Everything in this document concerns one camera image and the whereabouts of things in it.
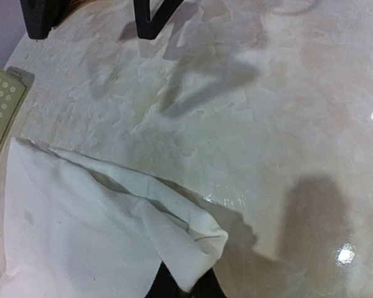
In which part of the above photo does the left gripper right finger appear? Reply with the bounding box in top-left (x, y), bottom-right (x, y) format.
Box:
top-left (191, 268), bottom-right (227, 298)

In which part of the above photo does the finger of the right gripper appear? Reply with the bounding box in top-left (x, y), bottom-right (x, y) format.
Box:
top-left (133, 0), bottom-right (183, 40)
top-left (24, 0), bottom-right (67, 40)

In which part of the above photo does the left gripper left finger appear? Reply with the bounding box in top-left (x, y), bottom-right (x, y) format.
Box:
top-left (145, 262), bottom-right (181, 298)

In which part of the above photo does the green plastic basket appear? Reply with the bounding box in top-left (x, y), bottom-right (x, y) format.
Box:
top-left (0, 52), bottom-right (35, 178)

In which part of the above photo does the white cloth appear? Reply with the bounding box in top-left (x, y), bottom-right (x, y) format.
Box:
top-left (0, 138), bottom-right (228, 297)

